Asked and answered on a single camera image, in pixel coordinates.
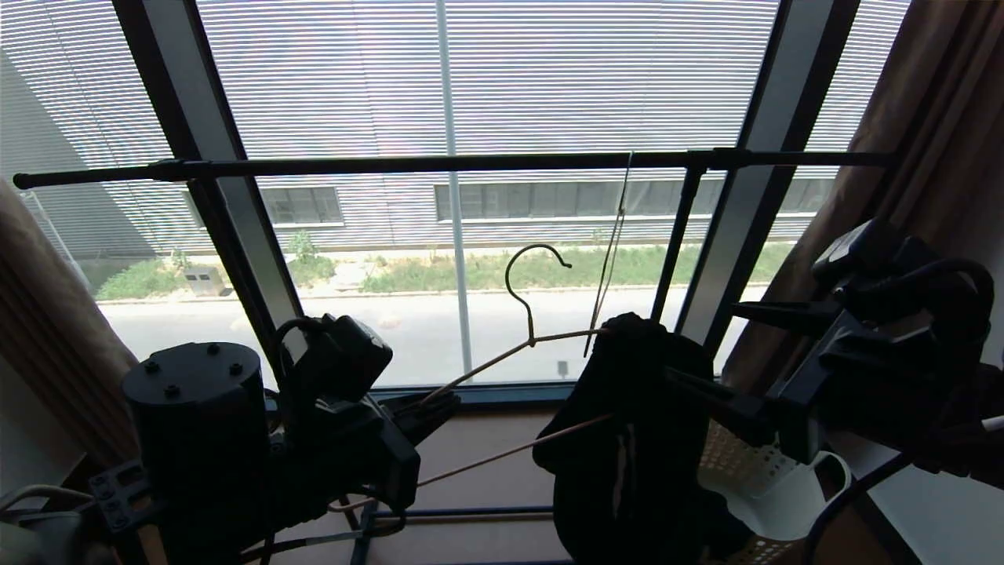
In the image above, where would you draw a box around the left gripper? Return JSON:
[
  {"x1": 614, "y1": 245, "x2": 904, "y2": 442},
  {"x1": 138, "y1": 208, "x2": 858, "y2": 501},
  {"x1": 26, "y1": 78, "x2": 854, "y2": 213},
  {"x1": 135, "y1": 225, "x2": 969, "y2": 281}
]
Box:
[{"x1": 298, "y1": 396, "x2": 422, "y2": 519}]

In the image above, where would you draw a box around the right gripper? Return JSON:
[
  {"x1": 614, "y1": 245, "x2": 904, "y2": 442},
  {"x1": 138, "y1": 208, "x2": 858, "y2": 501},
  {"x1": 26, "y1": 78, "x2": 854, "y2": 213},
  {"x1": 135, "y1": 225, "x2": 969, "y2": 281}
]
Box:
[{"x1": 665, "y1": 301, "x2": 938, "y2": 465}]

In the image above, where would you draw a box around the black garment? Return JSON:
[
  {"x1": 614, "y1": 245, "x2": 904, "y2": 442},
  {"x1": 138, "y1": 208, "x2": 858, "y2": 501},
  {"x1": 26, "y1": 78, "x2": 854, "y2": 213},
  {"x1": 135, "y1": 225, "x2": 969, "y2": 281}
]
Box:
[{"x1": 532, "y1": 312, "x2": 758, "y2": 565}]

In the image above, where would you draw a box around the pink clothes hanger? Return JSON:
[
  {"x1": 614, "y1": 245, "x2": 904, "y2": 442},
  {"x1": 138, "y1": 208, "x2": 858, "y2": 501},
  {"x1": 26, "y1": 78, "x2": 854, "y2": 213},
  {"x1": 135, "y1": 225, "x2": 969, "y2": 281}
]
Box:
[
  {"x1": 329, "y1": 243, "x2": 617, "y2": 515},
  {"x1": 584, "y1": 151, "x2": 635, "y2": 359}
]

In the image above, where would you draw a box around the white laundry basket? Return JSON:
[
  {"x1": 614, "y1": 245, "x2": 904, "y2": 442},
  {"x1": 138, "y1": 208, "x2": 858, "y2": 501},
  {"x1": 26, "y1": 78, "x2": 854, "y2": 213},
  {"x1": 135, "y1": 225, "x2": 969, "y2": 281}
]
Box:
[{"x1": 697, "y1": 420, "x2": 853, "y2": 565}]

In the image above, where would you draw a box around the black clothes rack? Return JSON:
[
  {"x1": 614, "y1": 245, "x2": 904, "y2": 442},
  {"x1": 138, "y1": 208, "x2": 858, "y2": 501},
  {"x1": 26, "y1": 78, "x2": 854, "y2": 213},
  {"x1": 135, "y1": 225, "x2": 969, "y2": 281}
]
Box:
[{"x1": 13, "y1": 148, "x2": 897, "y2": 565}]

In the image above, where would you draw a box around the brown curtain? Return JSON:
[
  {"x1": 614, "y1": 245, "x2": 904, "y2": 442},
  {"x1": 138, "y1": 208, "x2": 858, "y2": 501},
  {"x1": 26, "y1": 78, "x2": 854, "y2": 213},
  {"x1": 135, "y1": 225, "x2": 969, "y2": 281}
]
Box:
[
  {"x1": 722, "y1": 0, "x2": 1004, "y2": 401},
  {"x1": 0, "y1": 179, "x2": 142, "y2": 472}
]

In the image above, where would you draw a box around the window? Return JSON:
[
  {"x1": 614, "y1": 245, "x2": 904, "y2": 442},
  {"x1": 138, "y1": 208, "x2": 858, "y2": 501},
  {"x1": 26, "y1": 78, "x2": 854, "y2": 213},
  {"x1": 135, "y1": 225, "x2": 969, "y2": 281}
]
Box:
[{"x1": 0, "y1": 0, "x2": 915, "y2": 409}]

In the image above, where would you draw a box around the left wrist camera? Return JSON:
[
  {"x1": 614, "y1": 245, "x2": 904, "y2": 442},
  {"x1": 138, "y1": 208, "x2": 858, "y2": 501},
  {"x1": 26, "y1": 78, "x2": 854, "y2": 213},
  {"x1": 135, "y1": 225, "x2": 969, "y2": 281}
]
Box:
[{"x1": 278, "y1": 314, "x2": 393, "y2": 409}]

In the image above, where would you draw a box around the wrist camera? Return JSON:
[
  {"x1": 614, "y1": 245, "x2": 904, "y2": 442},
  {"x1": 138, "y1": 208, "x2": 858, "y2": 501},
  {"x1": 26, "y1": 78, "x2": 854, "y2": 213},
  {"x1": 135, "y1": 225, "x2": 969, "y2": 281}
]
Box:
[
  {"x1": 278, "y1": 314, "x2": 393, "y2": 409},
  {"x1": 812, "y1": 218, "x2": 915, "y2": 291}
]

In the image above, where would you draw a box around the black cable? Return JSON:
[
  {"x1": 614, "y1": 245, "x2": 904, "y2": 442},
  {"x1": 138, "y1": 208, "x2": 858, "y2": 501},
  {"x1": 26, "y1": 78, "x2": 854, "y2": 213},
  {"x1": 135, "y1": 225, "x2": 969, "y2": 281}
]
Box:
[
  {"x1": 800, "y1": 451, "x2": 1004, "y2": 565},
  {"x1": 270, "y1": 315, "x2": 324, "y2": 410},
  {"x1": 843, "y1": 257, "x2": 995, "y2": 370}
]

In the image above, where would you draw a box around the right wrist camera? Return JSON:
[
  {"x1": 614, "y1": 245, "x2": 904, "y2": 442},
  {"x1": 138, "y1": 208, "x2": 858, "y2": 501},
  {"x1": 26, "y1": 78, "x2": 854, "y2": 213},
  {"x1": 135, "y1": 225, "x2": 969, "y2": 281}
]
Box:
[{"x1": 812, "y1": 218, "x2": 915, "y2": 291}]

